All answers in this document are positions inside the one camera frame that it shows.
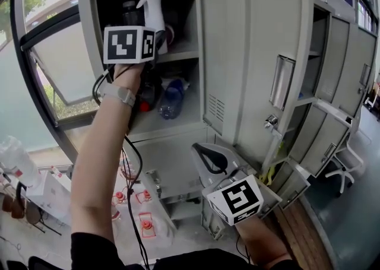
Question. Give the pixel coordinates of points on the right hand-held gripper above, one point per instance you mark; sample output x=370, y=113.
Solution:
x=237, y=197

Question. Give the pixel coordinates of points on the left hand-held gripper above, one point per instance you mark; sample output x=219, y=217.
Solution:
x=121, y=44

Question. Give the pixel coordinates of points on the white spray bottle item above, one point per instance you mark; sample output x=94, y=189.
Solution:
x=153, y=10

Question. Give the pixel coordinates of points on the grey metal locker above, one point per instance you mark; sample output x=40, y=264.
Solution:
x=237, y=55

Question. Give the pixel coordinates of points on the person's left forearm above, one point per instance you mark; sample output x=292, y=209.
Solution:
x=98, y=159

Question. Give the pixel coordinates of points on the person's left hand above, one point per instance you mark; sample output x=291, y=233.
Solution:
x=127, y=73

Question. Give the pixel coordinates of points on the black bottle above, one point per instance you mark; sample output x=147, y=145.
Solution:
x=130, y=13

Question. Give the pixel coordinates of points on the grey wrist watch band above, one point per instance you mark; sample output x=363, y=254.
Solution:
x=120, y=93

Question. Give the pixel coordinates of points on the dark bottle with red cap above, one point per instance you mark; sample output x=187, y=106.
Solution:
x=148, y=90

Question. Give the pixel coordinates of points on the blue plastic bottle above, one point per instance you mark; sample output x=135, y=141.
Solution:
x=173, y=96

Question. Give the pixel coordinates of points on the person's black clothing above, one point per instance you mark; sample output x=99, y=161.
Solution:
x=184, y=260

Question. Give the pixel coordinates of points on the pack of red-capped water bottles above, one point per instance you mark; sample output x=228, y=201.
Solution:
x=145, y=218

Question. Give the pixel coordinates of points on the white office chair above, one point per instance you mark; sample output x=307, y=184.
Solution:
x=345, y=168

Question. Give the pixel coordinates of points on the row of grey lockers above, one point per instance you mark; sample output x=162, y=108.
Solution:
x=338, y=85

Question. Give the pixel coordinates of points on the clear plastic bag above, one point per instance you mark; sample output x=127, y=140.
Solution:
x=16, y=162

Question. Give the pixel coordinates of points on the black folding chair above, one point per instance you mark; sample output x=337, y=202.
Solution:
x=32, y=212

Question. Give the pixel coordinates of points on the black window frame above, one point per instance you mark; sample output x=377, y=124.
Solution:
x=38, y=55

